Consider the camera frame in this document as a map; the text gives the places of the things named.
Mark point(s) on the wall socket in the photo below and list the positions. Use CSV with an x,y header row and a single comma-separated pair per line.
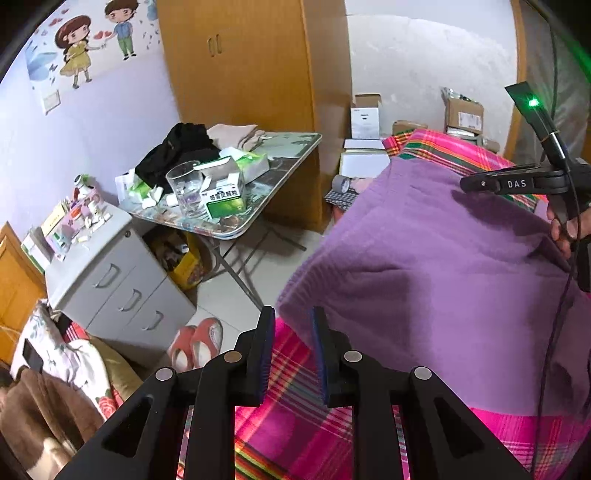
x,y
51,102

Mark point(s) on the folding table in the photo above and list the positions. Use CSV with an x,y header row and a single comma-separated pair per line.
x,y
281,157

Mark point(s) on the grey tape roll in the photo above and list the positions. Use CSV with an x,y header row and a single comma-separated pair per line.
x,y
342,183

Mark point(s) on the flat white boxes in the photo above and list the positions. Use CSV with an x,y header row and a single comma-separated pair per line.
x,y
364,161

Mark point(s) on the clear glass cup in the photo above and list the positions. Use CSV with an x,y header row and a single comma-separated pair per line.
x,y
184,194

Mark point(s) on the beige cloth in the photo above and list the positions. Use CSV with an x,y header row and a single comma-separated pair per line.
x,y
233,136

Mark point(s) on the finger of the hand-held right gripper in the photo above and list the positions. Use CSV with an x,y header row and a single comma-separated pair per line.
x,y
498,183

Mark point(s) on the wooden door frame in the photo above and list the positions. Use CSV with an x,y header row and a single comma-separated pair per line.
x,y
515,69

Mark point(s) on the floral blanket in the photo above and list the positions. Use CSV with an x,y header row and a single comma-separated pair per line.
x,y
69,360

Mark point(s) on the open cardboard box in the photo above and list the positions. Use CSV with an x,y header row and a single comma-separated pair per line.
x,y
464,113

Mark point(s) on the yellow bag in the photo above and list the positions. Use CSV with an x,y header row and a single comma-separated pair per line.
x,y
189,267

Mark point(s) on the crumpled green white packet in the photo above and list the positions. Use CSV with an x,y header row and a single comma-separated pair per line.
x,y
138,189

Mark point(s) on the grey drawer cabinet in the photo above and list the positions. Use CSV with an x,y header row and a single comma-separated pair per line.
x,y
120,277

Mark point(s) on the clear plastic curtain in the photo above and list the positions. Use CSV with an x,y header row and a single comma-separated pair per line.
x,y
545,55

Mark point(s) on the wooden wardrobe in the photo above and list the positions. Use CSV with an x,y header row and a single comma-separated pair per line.
x,y
249,69

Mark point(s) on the small cardboard box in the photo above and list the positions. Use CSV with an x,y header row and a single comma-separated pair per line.
x,y
408,128

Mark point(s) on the green white medicine box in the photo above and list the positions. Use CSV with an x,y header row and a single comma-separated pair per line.
x,y
224,194

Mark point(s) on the pink green plaid bed sheet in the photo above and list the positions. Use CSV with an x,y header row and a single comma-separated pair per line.
x,y
295,429

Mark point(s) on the cartoon wall sticker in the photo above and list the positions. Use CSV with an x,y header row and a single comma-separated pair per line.
x,y
78,41

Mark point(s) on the pink slipper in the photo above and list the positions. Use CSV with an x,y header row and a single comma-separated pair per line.
x,y
182,348
207,339

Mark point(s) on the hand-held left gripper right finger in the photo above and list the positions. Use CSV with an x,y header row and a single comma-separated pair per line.
x,y
321,360

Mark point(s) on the purple sweater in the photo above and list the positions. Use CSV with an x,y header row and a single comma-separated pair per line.
x,y
415,277

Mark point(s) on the brown blanket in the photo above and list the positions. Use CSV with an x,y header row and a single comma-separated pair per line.
x,y
41,415

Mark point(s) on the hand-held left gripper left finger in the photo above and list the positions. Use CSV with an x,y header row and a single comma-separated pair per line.
x,y
263,360

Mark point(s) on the pile of small packets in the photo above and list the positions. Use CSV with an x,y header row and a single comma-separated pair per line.
x,y
69,226

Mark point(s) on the black clothes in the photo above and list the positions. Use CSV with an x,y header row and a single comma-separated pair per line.
x,y
180,147

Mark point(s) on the person's right hand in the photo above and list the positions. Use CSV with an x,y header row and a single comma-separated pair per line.
x,y
564,241

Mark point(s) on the green white tissue pack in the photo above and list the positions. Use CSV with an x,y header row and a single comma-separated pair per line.
x,y
251,164

